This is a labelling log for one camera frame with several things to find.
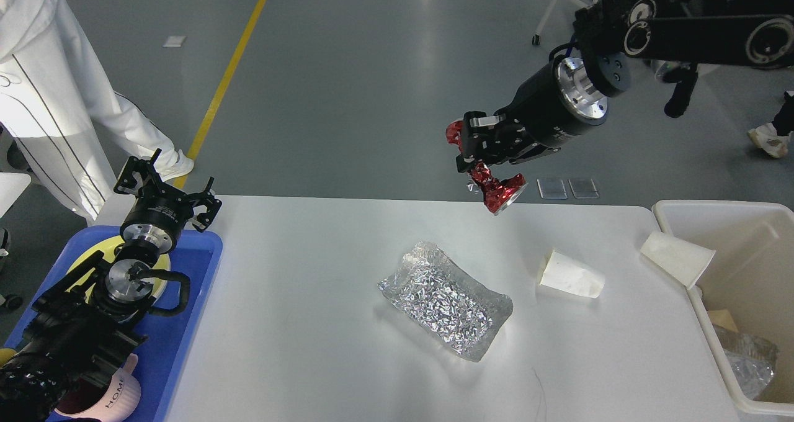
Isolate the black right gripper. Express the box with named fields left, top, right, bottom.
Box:
left=462, top=57, right=608, bottom=165

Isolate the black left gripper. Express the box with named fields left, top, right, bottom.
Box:
left=113, top=148, right=222, bottom=252

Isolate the crushed red can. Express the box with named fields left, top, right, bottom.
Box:
left=445, top=119, right=527, bottom=216

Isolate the yellow plastic plate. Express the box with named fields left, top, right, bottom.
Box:
left=67, top=236, right=171, bottom=301

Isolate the pink mug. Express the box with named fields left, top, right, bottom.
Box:
left=55, top=354, right=141, bottom=421

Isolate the foil wrapper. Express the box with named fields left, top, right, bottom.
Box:
left=713, top=324, right=779, bottom=400

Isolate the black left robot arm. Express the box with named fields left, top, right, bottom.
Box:
left=2, top=150, right=222, bottom=421

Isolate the floor socket plate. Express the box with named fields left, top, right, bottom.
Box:
left=568, top=178, right=599, bottom=199
left=537, top=177, right=568, bottom=200

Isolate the white paper cup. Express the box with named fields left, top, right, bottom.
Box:
left=536, top=249, right=606, bottom=299
left=640, top=231, right=716, bottom=289

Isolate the person in white trousers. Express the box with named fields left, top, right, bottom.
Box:
left=1, top=0, right=195, bottom=222

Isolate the white side table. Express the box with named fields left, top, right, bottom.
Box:
left=0, top=171, right=32, bottom=217

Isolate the silver foil bag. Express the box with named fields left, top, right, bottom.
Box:
left=378, top=241, right=514, bottom=362

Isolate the person in dark trousers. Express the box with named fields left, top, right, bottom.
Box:
left=747, top=89, right=793, bottom=159

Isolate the white plastic bin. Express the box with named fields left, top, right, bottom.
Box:
left=652, top=200, right=793, bottom=421

